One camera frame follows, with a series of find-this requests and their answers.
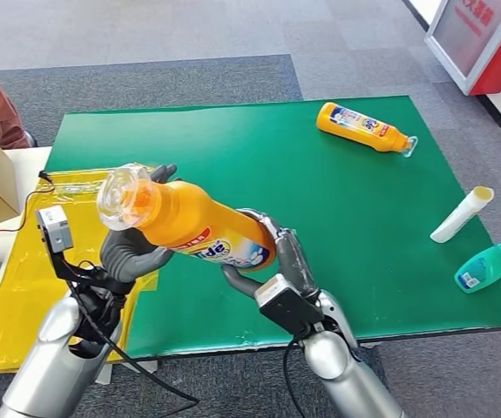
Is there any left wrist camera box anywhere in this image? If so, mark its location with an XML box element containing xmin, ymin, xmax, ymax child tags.
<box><xmin>35</xmin><ymin>205</ymin><xmax>75</xmax><ymax>255</ymax></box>

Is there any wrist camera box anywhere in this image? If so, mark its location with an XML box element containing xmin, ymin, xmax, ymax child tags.
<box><xmin>253</xmin><ymin>273</ymin><xmax>325</xmax><ymax>338</ymax></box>
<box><xmin>35</xmin><ymin>205</ymin><xmax>75</xmax><ymax>255</ymax></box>

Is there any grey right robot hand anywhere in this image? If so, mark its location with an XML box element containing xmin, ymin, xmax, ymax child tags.
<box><xmin>221</xmin><ymin>208</ymin><xmax>320</xmax><ymax>301</ymax></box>

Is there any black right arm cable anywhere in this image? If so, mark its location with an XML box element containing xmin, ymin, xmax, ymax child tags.
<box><xmin>282</xmin><ymin>334</ymin><xmax>310</xmax><ymax>418</ymax></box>

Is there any yellow plastic covered tray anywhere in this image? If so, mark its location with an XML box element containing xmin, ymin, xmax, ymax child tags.
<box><xmin>0</xmin><ymin>162</ymin><xmax>162</xmax><ymax>375</ymax></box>

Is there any orange detergent bottle clear cap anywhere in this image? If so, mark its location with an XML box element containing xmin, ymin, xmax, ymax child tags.
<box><xmin>96</xmin><ymin>164</ymin><xmax>278</xmax><ymax>272</ymax></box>
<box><xmin>315</xmin><ymin>101</ymin><xmax>420</xmax><ymax>159</ymax></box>

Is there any teal plastic bottle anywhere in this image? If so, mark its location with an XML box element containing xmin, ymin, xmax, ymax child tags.
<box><xmin>453</xmin><ymin>241</ymin><xmax>501</xmax><ymax>295</ymax></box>

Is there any red white sign stand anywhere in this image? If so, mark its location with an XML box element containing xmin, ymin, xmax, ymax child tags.
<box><xmin>424</xmin><ymin>0</ymin><xmax>501</xmax><ymax>98</ymax></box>

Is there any white bottle yellow cap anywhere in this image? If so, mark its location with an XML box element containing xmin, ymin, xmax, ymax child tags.
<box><xmin>429</xmin><ymin>185</ymin><xmax>495</xmax><ymax>245</ymax></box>

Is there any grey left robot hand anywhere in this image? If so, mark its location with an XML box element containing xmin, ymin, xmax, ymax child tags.
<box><xmin>100</xmin><ymin>164</ymin><xmax>179</xmax><ymax>285</ymax></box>

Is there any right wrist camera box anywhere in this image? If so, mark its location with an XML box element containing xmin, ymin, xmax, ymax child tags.
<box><xmin>253</xmin><ymin>273</ymin><xmax>325</xmax><ymax>338</ymax></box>

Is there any thin black table cable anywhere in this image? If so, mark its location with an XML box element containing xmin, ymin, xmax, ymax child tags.
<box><xmin>0</xmin><ymin>169</ymin><xmax>56</xmax><ymax>239</ymax></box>

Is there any green table mat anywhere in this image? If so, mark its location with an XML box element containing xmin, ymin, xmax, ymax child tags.
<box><xmin>45</xmin><ymin>95</ymin><xmax>501</xmax><ymax>361</ymax></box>

